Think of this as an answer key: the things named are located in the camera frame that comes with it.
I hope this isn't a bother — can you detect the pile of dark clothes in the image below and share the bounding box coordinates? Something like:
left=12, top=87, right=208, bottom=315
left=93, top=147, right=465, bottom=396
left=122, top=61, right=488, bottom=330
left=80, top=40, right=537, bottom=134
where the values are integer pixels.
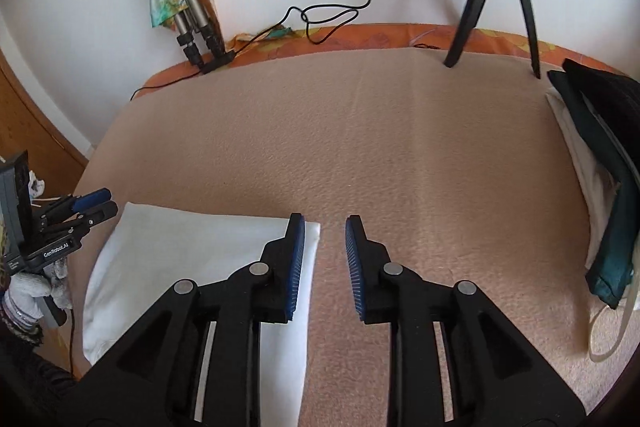
left=550, top=77, right=640, bottom=310

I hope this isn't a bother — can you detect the person's left hand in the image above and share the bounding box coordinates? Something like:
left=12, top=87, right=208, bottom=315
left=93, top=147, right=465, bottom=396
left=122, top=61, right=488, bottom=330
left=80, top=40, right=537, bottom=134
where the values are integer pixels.
left=7, top=257, right=72, bottom=313

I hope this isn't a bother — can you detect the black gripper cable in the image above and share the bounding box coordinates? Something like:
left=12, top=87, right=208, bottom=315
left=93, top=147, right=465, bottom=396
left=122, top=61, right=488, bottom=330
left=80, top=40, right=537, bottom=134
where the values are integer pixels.
left=66, top=307, right=82, bottom=380

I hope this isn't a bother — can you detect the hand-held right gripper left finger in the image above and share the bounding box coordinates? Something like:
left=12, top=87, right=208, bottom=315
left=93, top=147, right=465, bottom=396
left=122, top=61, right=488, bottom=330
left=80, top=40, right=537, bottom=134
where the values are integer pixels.
left=70, top=213, right=306, bottom=427

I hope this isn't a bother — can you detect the folded white garment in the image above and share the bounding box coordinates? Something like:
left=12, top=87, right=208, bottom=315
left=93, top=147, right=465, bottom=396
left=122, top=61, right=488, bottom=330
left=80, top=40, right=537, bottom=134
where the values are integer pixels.
left=545, top=87, right=621, bottom=268

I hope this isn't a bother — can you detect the cream fabric strap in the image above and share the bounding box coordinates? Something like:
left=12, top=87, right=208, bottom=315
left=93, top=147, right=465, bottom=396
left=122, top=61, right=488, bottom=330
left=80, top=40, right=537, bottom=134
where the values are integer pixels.
left=587, top=267, right=640, bottom=363

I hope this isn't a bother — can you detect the orange floral bedsheet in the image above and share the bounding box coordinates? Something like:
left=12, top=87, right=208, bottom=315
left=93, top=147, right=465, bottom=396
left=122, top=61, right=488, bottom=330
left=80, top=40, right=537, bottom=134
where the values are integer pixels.
left=132, top=23, right=626, bottom=100

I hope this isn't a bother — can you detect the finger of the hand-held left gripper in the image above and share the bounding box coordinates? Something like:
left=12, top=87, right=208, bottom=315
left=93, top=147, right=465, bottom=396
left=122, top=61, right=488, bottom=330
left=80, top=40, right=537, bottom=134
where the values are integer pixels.
left=34, top=188, right=112, bottom=228
left=40, top=202, right=119, bottom=239

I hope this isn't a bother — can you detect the pile of folded clothes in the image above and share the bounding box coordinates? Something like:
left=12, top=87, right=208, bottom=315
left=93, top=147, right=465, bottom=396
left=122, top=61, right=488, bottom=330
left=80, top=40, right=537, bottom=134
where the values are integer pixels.
left=547, top=58, right=640, bottom=218

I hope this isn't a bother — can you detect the wooden furniture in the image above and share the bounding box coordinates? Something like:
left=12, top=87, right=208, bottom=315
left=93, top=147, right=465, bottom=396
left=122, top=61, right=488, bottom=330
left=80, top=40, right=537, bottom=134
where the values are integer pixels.
left=0, top=52, right=91, bottom=188

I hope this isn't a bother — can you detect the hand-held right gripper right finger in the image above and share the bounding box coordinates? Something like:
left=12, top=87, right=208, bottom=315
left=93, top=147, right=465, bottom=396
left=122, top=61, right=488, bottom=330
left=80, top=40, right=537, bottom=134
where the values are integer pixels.
left=344, top=214, right=588, bottom=427

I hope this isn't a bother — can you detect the person's left forearm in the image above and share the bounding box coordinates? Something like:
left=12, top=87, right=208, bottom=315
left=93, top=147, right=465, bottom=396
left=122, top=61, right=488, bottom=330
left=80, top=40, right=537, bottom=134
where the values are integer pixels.
left=0, top=294, right=76, bottom=408

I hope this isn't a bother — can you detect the white t-shirt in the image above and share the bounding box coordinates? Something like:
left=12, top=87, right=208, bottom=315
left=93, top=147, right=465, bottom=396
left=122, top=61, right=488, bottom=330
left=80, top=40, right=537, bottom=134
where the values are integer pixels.
left=82, top=202, right=322, bottom=427

